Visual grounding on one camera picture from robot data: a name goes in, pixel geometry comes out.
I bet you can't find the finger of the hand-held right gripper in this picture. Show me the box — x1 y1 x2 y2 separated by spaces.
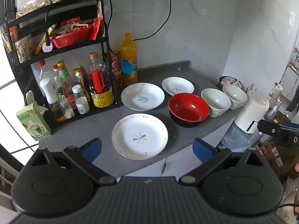
258 119 284 137

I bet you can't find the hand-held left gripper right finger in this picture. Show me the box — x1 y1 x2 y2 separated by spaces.
179 138 269 185

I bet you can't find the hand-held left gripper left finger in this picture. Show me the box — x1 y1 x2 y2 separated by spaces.
28 138 116 186

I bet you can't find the red and black bowl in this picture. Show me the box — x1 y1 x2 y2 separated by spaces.
168 93 210 128

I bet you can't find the white ribbed bowl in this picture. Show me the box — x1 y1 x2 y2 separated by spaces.
222 84 248 110
201 88 232 117

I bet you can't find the white flower-print plate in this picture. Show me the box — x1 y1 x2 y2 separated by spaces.
112 113 169 160

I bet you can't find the small white plate grey print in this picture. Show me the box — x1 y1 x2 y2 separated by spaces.
161 77 195 96

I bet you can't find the large white plate blue script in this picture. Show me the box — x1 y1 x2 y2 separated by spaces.
121 82 165 111

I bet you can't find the cardboard box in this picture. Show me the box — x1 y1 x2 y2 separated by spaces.
253 140 299 180

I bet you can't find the white electric kettle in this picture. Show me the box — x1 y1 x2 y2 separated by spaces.
234 90 269 134

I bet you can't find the grey plastic bag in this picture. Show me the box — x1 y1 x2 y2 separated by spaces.
220 121 260 151

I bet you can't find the glass spice jar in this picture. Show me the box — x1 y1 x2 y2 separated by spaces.
59 98 75 119

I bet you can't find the small white green-label jar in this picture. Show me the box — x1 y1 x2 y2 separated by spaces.
72 84 87 98

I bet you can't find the brown container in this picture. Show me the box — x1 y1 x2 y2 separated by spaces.
218 76 244 91

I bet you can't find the green tissue box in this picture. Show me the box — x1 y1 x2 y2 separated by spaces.
16 91 52 141

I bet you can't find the red drink can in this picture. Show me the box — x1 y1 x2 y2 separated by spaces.
109 51 122 71
114 70 123 88

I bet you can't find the green-label bottle yellow cap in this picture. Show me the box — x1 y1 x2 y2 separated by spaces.
57 61 74 98

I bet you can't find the slim bottle red cap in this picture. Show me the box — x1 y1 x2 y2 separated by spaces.
53 65 63 94

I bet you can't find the clear bottle red cap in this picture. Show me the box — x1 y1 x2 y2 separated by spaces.
38 60 50 82

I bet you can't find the orange juice bottle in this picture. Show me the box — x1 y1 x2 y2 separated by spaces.
121 33 138 86

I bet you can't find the black metal shelf rack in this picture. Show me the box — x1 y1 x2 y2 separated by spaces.
5 0 123 129

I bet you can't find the red plastic basket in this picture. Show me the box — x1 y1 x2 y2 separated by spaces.
50 24 93 49

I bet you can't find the red snack packet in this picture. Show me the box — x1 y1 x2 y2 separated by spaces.
89 17 103 41

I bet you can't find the clear snack jar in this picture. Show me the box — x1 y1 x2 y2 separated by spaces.
14 35 33 64

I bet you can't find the soy sauce jug red handle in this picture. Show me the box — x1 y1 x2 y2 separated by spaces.
88 52 115 108

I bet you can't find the black power cable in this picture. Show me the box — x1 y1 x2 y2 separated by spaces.
134 0 174 41

